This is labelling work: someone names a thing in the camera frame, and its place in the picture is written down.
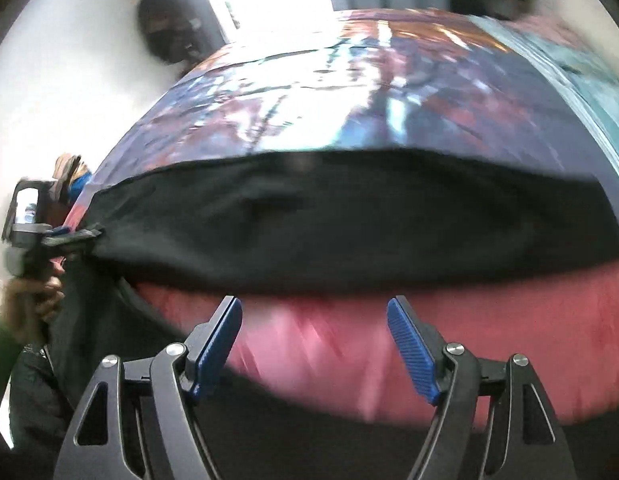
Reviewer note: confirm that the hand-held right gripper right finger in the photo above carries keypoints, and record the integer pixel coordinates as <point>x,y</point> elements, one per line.
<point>409,345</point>

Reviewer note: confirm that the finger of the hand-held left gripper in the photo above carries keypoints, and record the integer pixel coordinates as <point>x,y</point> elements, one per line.
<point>72,237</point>

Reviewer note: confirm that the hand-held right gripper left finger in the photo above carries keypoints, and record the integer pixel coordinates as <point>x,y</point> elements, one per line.
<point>217,345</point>

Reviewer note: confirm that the black pants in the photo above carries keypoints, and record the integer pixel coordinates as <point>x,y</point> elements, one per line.
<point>339,220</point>

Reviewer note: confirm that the person's left hand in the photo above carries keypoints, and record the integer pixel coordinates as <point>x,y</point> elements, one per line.
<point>32,300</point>

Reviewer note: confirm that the pile of folded clothes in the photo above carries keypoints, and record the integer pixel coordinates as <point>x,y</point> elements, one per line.
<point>72,177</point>

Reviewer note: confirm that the dark clothes heap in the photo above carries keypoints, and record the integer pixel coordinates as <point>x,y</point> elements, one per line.
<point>164,20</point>

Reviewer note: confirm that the colourful printed blanket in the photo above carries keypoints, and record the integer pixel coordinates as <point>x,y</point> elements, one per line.
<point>339,85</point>

